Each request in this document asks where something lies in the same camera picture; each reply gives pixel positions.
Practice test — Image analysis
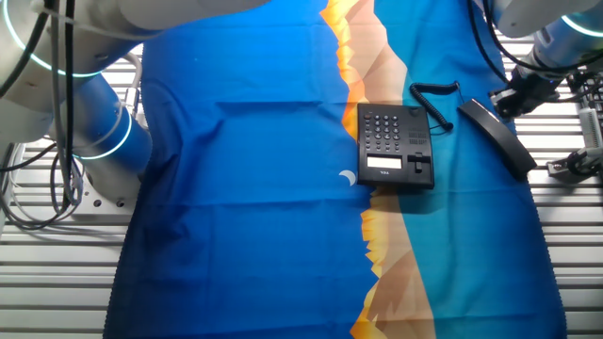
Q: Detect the camera stand clamp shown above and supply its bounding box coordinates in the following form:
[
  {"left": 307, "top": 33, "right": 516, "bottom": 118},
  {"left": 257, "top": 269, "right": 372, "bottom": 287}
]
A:
[{"left": 546, "top": 146, "right": 603, "bottom": 184}]

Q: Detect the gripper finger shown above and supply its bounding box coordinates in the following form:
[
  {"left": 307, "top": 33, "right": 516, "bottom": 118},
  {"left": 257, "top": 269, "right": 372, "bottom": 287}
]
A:
[
  {"left": 488, "top": 87, "right": 513, "bottom": 107},
  {"left": 494, "top": 100, "right": 520, "bottom": 121}
]

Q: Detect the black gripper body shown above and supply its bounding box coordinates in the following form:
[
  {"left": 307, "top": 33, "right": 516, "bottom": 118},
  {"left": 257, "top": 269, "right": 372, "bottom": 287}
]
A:
[{"left": 504, "top": 64, "right": 562, "bottom": 115}]

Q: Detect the black telephone base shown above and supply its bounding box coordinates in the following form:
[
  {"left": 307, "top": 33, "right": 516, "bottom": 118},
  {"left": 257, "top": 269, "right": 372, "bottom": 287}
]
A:
[{"left": 356, "top": 102, "right": 435, "bottom": 191}]

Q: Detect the thick grey cable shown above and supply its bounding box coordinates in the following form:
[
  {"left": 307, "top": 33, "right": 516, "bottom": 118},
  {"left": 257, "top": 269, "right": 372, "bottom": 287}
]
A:
[{"left": 118, "top": 50, "right": 144, "bottom": 117}]

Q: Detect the black coiled telephone cord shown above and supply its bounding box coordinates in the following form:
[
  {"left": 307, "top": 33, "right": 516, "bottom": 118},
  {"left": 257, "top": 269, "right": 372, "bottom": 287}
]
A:
[{"left": 409, "top": 80, "right": 461, "bottom": 134}]

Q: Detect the blue mountain print cloth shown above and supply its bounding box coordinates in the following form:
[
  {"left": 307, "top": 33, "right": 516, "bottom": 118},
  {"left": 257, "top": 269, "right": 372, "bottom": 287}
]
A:
[{"left": 102, "top": 0, "right": 569, "bottom": 339}]

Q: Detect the black telephone handset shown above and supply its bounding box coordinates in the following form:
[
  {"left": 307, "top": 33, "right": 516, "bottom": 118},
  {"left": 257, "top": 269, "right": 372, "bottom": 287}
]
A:
[{"left": 457, "top": 98, "right": 538, "bottom": 181}]

